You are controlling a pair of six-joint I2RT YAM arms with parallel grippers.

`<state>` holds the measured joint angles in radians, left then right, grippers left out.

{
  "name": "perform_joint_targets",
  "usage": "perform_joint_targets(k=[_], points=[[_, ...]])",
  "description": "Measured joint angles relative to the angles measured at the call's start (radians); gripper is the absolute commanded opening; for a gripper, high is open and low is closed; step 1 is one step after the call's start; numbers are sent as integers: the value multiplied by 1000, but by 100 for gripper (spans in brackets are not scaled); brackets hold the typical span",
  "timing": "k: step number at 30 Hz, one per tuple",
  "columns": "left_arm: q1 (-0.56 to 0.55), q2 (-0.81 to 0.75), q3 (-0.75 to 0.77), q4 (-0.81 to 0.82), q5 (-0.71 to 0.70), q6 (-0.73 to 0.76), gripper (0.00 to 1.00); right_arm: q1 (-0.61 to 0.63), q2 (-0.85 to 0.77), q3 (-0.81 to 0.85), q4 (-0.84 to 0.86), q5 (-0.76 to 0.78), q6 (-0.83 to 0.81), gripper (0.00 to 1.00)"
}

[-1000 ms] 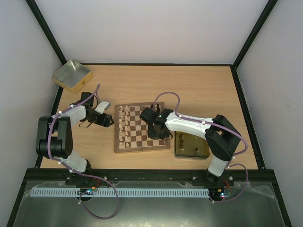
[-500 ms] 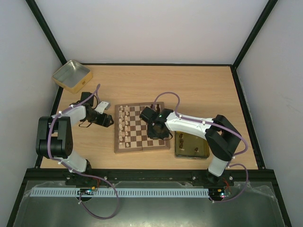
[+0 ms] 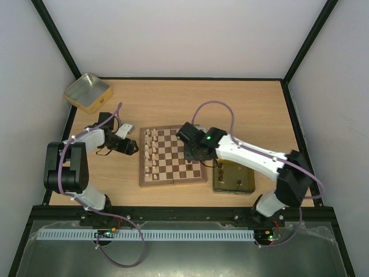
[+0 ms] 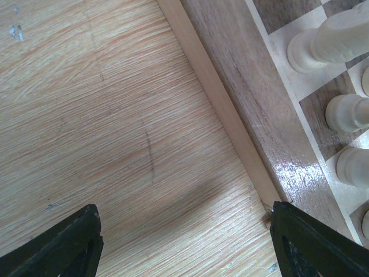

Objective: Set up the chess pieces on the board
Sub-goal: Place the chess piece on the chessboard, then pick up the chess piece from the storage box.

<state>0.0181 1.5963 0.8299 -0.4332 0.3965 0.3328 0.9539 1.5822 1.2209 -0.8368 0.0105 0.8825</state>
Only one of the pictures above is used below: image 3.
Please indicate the empty yellow tin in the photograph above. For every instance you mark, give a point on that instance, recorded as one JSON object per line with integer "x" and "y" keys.
{"x": 88, "y": 93}

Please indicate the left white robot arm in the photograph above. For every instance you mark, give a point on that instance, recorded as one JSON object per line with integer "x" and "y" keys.
{"x": 66, "y": 168}

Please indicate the grey slotted cable duct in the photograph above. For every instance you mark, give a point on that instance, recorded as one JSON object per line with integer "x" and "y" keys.
{"x": 147, "y": 235}

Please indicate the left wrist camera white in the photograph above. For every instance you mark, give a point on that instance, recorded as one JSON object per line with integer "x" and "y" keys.
{"x": 124, "y": 130}

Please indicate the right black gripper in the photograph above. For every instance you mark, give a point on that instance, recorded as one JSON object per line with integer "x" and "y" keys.
{"x": 186, "y": 135}

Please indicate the yellow tin with dark pieces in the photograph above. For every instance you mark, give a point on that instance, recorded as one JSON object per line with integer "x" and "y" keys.
{"x": 232, "y": 177}

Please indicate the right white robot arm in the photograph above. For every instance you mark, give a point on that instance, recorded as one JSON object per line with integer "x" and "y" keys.
{"x": 288, "y": 170}

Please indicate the wooden chess board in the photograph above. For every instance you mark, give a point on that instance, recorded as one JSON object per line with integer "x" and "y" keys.
{"x": 163, "y": 161}

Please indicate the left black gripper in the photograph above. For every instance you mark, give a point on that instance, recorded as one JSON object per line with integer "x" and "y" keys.
{"x": 127, "y": 149}

